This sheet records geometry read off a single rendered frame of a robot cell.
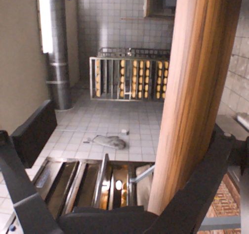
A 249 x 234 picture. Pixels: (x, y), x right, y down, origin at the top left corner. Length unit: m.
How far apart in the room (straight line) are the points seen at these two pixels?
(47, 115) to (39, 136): 0.03
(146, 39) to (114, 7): 1.11
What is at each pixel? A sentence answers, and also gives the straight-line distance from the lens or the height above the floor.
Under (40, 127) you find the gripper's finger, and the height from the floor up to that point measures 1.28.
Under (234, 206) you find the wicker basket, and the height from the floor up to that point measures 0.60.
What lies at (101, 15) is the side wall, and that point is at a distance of 5.19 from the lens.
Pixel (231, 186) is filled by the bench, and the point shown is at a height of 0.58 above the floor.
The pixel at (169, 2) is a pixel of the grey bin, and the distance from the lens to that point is 4.55.
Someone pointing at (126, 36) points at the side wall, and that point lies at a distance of 5.12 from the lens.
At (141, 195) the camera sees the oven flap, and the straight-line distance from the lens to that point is 1.83.
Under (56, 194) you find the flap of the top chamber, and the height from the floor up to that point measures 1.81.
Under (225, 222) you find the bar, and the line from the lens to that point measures 0.99.
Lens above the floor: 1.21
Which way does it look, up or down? level
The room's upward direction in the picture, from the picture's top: 88 degrees counter-clockwise
